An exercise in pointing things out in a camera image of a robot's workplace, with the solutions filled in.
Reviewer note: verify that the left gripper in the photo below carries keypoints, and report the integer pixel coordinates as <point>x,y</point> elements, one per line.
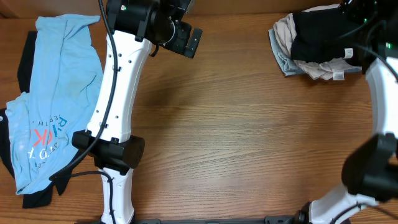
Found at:
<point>179,46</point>

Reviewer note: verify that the black t-shirt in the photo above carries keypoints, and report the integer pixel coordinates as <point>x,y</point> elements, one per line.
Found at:
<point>317,36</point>

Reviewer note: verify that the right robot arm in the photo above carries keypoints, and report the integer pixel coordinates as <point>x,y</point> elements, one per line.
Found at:
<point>364,32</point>

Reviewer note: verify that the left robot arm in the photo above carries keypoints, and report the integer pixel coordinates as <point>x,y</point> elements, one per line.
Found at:
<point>136,30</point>

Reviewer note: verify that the light blue printed t-shirt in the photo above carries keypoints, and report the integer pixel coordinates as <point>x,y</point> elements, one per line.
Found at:
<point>64,87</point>

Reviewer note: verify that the beige folded garment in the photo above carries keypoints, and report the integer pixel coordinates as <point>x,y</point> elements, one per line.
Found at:
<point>285,34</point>

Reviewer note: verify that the grey folded garment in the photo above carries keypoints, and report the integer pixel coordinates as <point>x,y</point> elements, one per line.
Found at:
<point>323,70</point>

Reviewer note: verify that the black garment under pile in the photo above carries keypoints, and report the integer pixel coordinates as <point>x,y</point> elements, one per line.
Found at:
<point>43,197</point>

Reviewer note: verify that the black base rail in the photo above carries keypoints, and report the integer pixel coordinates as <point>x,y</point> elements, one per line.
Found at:
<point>266,220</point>

